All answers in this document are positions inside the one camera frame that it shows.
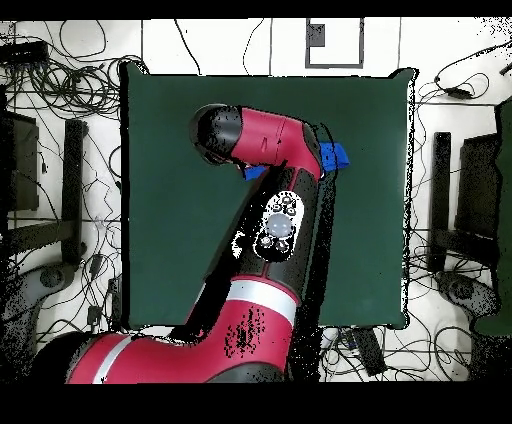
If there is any black cable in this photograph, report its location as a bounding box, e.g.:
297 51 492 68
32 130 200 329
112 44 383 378
242 18 266 76
173 18 202 76

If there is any black device with ports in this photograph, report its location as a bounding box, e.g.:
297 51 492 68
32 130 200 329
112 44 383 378
0 39 50 66

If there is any dark green table cloth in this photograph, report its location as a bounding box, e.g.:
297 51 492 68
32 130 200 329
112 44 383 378
118 61 420 332

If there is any black power strip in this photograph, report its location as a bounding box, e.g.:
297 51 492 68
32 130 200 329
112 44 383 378
352 326 388 378

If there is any black power adaptor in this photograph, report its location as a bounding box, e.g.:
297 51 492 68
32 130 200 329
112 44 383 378
442 86 474 100

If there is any green cloth sheet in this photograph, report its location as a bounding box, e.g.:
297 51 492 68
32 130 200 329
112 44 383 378
473 94 512 338

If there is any black office chair base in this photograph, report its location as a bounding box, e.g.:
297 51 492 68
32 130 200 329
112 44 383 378
434 270 502 323
0 261 78 384

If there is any dark flat box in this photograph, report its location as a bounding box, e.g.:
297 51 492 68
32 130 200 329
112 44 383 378
455 133 502 242
0 110 40 212

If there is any blue shirt with white print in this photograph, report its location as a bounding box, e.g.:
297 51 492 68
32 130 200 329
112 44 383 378
242 141 352 182

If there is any black stand bar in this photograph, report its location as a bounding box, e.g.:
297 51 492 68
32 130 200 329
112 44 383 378
426 131 453 274
60 118 88 266

